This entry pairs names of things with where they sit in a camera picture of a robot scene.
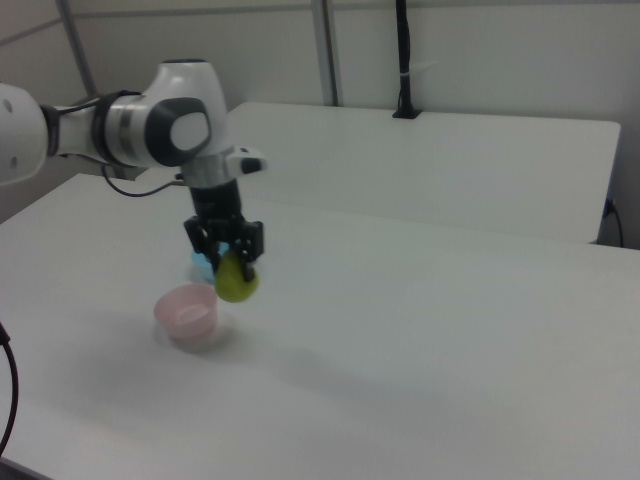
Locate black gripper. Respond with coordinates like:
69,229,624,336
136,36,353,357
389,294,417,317
182,180,266,284

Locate grey vertical wall post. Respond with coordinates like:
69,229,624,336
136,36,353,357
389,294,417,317
309,0,347,108

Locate green pear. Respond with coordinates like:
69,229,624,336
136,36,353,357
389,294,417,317
214,249,263,305

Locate white cable tie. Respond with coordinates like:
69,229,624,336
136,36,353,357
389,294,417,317
399,60,438,80

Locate thin black cable by table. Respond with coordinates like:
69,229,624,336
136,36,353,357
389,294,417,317
603,198,627,248

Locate light blue plastic bowl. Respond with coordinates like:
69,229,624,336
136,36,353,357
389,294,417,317
188,244,221,284

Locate thick black hanging cable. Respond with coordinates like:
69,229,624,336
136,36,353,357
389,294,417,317
0,319,21,457

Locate white side table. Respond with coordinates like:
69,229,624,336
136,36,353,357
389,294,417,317
134,102,622,245

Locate pink plastic bowl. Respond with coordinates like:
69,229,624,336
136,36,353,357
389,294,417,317
153,283,220,354

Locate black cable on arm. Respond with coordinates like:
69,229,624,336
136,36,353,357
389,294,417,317
42,89,194,198

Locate grey slanted wall post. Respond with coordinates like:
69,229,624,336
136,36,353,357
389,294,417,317
56,0,100,98

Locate black camera pole with clamp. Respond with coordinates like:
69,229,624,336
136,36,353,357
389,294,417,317
392,0,424,120

